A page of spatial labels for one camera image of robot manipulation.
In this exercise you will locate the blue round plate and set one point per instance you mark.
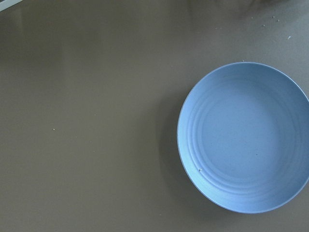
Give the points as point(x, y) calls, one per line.
point(243, 137)

